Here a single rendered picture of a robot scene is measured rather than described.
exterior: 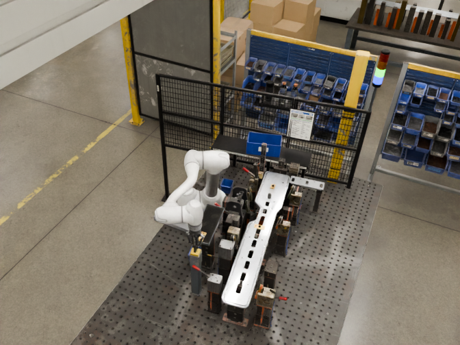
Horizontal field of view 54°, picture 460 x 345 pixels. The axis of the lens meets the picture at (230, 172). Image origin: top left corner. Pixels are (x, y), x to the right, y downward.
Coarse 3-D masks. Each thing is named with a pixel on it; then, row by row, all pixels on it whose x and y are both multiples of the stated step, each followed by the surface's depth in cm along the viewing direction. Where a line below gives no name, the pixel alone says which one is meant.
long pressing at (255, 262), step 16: (272, 176) 385; (288, 176) 386; (272, 192) 369; (272, 208) 355; (272, 224) 342; (240, 256) 317; (256, 256) 318; (240, 272) 306; (256, 272) 307; (240, 304) 288
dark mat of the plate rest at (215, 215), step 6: (210, 210) 328; (216, 210) 329; (222, 210) 329; (204, 216) 323; (210, 216) 324; (216, 216) 324; (204, 222) 319; (210, 222) 319; (216, 222) 319; (204, 228) 315; (210, 228) 315; (210, 234) 311; (204, 240) 306
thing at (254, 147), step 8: (248, 136) 408; (256, 136) 408; (264, 136) 407; (272, 136) 405; (280, 136) 404; (248, 144) 395; (256, 144) 394; (272, 144) 411; (280, 144) 409; (248, 152) 401; (256, 152) 400; (272, 152) 397; (280, 152) 399
